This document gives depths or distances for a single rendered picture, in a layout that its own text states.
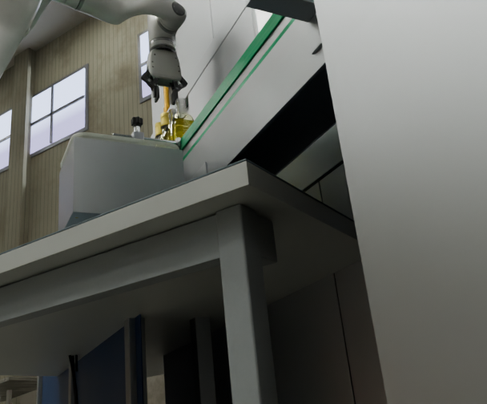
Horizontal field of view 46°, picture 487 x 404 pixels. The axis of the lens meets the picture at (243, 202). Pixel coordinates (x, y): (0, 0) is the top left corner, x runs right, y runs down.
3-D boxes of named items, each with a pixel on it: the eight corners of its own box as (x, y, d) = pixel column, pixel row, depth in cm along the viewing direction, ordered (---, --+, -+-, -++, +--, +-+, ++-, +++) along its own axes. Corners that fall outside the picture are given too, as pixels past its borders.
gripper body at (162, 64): (174, 61, 182) (176, 90, 178) (142, 55, 178) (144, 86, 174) (182, 46, 176) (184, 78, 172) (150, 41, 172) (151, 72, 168)
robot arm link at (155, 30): (182, 40, 177) (167, 56, 183) (179, 6, 181) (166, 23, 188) (157, 32, 172) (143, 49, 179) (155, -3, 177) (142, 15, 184)
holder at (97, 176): (212, 221, 115) (207, 152, 121) (73, 212, 103) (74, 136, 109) (183, 247, 129) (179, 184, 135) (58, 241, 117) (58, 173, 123)
